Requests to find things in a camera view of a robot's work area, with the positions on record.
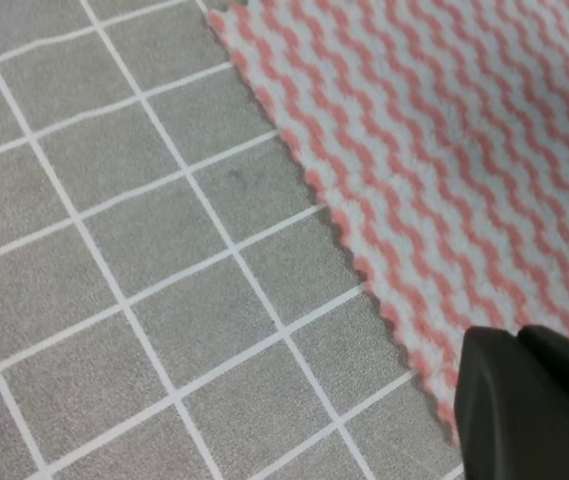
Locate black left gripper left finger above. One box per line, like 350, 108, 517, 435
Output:
454, 327, 569, 479

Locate pink white wavy towel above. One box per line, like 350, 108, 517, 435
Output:
208, 1, 569, 424

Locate grey grid tablecloth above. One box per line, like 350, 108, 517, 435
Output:
0, 1, 462, 479

